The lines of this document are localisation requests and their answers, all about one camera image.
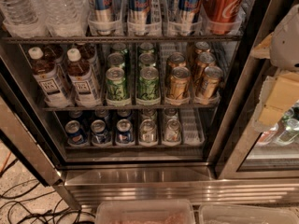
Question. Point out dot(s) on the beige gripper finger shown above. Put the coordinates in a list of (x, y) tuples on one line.
[(278, 94), (262, 50)]

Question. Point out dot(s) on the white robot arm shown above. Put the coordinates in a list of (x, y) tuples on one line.
[(284, 49)]

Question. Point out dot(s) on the front right gold can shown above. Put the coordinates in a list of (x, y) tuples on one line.
[(210, 81)]

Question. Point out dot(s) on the second row right gold can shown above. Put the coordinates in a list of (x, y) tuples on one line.
[(203, 60)]

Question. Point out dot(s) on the second row gold can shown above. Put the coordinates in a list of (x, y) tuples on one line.
[(177, 59), (203, 60)]

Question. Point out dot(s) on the red Coca-Cola can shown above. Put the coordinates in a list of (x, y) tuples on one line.
[(222, 14)]

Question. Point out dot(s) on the glass fridge door right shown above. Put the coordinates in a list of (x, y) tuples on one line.
[(242, 156)]

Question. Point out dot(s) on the second row left gold can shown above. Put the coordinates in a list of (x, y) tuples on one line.
[(177, 59)]

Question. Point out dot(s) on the front left gold can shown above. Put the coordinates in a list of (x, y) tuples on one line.
[(179, 80)]

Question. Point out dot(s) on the right Red Bull can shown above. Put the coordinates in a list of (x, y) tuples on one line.
[(187, 15)]

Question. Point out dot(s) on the red bull can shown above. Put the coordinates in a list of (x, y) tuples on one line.
[(139, 15), (187, 15), (104, 15)]

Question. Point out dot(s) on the right silver can bottom shelf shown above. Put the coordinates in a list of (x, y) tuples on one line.
[(172, 132)]

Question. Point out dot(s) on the silver can shelf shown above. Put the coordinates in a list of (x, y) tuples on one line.
[(172, 132), (148, 132)]

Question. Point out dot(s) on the second row right green can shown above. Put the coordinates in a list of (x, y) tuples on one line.
[(146, 59)]

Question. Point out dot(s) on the second row green can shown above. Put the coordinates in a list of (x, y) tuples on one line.
[(146, 59), (116, 59)]

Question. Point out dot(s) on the middle Red Bull can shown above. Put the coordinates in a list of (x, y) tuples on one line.
[(139, 15)]

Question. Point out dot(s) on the left silver can bottom shelf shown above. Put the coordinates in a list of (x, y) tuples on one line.
[(148, 132)]

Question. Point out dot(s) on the second row left green can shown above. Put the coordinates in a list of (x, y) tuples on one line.
[(116, 59)]

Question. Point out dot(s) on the stainless steel fridge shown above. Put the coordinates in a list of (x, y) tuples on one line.
[(86, 176)]

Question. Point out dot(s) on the right blue Pepsi can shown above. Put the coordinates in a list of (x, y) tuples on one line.
[(124, 132)]

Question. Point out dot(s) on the blue pepsi can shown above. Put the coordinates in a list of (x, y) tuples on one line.
[(76, 135), (100, 134), (124, 132)]

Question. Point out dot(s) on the left Red Bull can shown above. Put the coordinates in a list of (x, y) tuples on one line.
[(104, 15)]

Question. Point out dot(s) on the middle blue Pepsi can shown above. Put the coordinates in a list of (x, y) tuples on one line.
[(100, 134)]

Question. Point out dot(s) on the water bottle shelf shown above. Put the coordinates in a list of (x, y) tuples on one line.
[(64, 17), (21, 18)]

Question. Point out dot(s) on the left blue Pepsi can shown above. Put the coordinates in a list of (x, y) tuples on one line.
[(76, 135)]

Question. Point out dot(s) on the left water bottle top shelf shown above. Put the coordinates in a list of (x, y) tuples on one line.
[(21, 18)]

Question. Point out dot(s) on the right clear plastic bin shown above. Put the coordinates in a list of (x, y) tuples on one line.
[(244, 214)]

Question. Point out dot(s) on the clear plastic bin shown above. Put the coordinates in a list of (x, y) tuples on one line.
[(244, 214), (145, 212)]

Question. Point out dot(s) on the right tea bottle white cap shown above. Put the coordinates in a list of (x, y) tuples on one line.
[(83, 79)]

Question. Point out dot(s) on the tea bottle white cap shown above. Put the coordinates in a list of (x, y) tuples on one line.
[(83, 79), (50, 77)]

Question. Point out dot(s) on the left clear plastic bin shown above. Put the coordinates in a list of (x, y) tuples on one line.
[(145, 212)]

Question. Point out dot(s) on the left tea bottle white cap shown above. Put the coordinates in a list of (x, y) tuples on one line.
[(50, 77)]

